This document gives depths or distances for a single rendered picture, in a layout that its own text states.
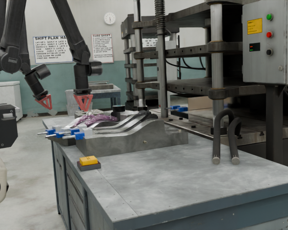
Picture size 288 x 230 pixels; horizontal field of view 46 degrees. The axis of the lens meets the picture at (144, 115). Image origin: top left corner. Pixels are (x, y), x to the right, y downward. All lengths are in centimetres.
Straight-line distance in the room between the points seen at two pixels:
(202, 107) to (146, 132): 83
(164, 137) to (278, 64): 62
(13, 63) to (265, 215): 103
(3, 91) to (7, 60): 676
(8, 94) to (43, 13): 218
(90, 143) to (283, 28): 99
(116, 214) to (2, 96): 727
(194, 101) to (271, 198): 122
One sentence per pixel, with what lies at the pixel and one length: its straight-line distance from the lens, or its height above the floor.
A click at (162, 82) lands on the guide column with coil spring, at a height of 105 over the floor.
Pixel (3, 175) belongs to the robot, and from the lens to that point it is 155.
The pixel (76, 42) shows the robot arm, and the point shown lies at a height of 130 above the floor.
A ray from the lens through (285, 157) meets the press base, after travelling 218.
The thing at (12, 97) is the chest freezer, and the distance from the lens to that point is 807.
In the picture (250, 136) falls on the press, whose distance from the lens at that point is 197.
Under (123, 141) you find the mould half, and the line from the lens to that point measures 153.
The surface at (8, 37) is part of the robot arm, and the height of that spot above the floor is 132.
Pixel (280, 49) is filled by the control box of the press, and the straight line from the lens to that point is 167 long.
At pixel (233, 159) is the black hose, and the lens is 133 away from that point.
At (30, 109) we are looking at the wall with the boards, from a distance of 891.
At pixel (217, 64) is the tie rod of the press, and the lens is 186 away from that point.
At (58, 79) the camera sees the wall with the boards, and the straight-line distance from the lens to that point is 876.
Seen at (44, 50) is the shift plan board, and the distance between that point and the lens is 878.
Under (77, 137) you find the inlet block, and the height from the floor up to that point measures 89.
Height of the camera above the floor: 120
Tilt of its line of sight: 9 degrees down
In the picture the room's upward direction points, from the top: 3 degrees counter-clockwise
